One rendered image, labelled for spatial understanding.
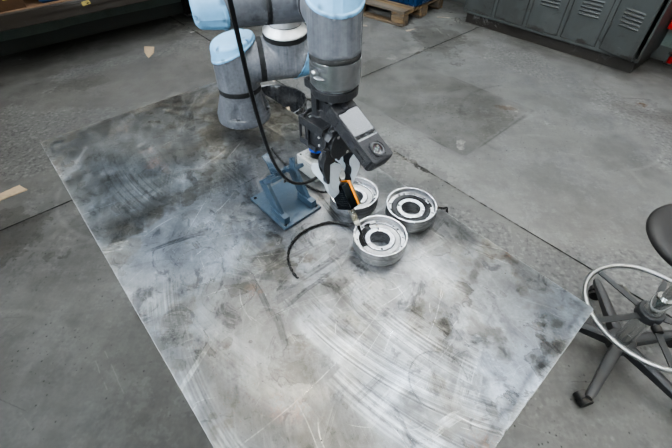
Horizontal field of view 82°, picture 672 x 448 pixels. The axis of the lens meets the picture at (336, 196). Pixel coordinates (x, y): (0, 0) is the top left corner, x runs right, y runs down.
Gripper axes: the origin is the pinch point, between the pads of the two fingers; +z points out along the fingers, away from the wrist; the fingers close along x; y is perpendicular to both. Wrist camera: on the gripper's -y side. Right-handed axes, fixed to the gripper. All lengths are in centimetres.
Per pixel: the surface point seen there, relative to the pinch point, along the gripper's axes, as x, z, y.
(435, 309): -0.5, 13.2, -22.9
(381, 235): -5.1, 11.6, -6.0
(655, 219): -80, 32, -44
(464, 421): 10.9, 13.1, -36.4
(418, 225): -11.5, 10.2, -10.0
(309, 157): -8.8, 8.9, 20.5
